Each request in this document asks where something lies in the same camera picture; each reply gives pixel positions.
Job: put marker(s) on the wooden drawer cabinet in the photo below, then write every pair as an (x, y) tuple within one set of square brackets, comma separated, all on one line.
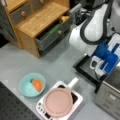
[(21, 21)]

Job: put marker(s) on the silver toaster oven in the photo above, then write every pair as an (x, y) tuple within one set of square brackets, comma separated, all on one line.
[(108, 95)]

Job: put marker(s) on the pink pan lid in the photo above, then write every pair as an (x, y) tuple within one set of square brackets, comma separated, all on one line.
[(58, 102)]

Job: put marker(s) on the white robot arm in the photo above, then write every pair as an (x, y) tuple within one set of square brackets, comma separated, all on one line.
[(99, 36)]

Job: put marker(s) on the open grey drawer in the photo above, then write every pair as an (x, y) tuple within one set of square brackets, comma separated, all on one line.
[(49, 35)]

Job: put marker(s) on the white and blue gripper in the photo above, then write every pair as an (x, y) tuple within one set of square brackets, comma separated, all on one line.
[(106, 55)]

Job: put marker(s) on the white induction cooker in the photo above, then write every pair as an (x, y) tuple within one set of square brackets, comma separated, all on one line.
[(77, 99)]

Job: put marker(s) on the white pan handle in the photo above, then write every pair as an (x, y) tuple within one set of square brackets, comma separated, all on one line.
[(74, 82)]

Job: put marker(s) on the teal bowl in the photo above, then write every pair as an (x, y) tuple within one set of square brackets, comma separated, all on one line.
[(27, 89)]

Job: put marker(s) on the orange toy carrot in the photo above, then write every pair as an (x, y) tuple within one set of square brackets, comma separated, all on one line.
[(37, 84)]

